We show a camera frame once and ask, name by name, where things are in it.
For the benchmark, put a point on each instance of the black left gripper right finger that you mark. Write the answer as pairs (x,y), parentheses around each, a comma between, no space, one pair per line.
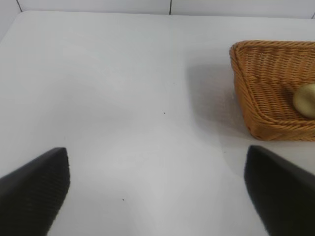
(285,196)

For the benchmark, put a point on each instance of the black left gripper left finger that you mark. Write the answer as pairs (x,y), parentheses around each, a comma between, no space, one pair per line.
(32,196)

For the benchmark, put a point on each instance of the pale yellow egg yolk pastry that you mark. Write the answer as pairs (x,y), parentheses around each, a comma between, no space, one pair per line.
(305,100)

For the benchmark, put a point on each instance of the brown woven wicker basket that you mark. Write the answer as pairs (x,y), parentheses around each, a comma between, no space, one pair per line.
(265,93)

